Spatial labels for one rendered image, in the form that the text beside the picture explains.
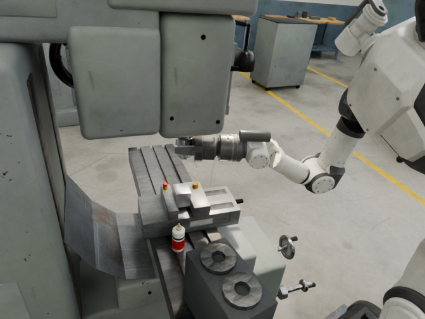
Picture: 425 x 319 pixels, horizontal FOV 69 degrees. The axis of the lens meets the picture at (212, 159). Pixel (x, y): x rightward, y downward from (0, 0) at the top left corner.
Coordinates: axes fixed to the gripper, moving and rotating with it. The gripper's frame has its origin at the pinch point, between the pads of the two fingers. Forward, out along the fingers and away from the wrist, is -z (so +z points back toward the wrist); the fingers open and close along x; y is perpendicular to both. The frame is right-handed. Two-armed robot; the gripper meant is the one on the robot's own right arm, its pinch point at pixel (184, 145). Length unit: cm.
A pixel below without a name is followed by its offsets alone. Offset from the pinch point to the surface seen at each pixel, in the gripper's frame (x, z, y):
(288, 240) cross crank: -15, 50, 57
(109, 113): 18.2, -17.4, -18.1
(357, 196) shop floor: -138, 163, 126
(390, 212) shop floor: -116, 185, 126
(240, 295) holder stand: 44.1, 13.6, 11.8
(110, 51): 17.7, -15.7, -32.0
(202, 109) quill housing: 9.1, 4.5, -16.6
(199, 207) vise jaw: 5.0, 5.7, 20.7
